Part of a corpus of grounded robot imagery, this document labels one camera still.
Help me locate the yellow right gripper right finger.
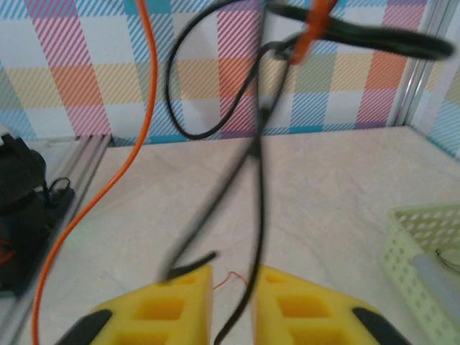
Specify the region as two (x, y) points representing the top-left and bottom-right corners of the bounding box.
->
(249, 264), (416, 345)

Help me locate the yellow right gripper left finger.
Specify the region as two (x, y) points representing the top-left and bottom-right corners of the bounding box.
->
(53, 264), (215, 345)

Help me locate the green cable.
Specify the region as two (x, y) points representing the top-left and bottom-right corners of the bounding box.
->
(435, 248), (460, 270)

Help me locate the thin orange cable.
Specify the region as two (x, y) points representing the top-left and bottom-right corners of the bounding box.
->
(31, 0), (339, 345)

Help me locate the thin black cable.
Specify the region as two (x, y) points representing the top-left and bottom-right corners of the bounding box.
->
(163, 0), (454, 345)

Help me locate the light green plastic basket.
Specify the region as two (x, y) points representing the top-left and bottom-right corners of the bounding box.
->
(379, 203), (460, 345)

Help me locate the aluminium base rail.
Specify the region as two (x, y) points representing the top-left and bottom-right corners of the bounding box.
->
(0, 133), (112, 345)

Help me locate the aluminium corner post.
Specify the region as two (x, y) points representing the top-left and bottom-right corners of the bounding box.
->
(390, 0), (456, 127)

